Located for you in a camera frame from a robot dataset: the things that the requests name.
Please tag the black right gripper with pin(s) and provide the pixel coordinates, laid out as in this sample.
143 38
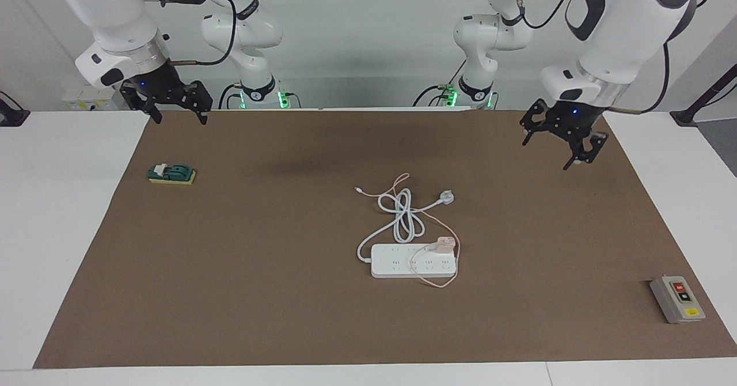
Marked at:
161 89

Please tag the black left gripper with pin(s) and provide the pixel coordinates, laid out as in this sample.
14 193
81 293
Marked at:
570 121

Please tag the pink charger block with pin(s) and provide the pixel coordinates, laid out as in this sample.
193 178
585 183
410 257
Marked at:
444 245

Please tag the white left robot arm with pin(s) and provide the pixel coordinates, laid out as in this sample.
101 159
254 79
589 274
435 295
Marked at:
622 29

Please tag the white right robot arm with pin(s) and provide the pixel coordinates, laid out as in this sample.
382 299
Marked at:
115 17

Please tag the white three-pin plug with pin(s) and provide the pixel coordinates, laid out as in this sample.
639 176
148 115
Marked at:
447 197

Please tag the white power strip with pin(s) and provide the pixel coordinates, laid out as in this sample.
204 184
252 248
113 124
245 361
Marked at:
391 265

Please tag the black clamp stand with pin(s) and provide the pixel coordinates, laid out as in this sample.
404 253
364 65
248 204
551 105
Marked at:
691 112
11 115

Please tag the brown table mat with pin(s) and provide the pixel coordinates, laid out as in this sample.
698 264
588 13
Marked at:
230 288

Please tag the white yellow wall socket box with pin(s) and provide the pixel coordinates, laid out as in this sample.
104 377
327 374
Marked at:
86 101

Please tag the grey on-off switch box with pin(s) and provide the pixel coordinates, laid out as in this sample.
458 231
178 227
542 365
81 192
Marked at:
676 299

